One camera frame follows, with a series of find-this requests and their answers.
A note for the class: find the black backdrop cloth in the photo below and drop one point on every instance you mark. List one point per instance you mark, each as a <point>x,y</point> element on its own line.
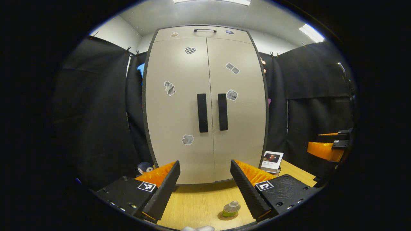
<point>96,128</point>

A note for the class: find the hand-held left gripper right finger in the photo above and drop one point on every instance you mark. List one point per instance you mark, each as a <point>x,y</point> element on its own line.
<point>247,192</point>

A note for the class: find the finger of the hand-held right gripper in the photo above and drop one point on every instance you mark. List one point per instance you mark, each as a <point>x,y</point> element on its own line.
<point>334,137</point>
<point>324,151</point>

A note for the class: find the green label plastic bottle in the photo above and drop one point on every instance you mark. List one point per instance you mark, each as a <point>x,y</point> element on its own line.
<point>229,210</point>

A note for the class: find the round cork coaster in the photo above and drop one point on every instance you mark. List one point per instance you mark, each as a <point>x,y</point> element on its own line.
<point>221,216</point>

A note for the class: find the grey cabinet door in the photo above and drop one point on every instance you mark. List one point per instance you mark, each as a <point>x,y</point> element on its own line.
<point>173,122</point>
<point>244,128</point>

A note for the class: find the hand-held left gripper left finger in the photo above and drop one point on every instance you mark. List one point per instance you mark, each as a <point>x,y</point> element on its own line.
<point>163,192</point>

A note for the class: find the grey cabinet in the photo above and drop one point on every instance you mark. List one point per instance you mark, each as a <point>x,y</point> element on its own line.
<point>267,106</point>

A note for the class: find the white photo cover book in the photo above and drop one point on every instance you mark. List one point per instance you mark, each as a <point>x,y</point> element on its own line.
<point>273,159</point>

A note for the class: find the ceiling light panel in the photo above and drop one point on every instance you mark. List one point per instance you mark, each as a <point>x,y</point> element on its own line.
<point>212,2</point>
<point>311,32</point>

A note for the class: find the penguin plush toy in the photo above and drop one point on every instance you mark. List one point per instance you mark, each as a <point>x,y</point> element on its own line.
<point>146,167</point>

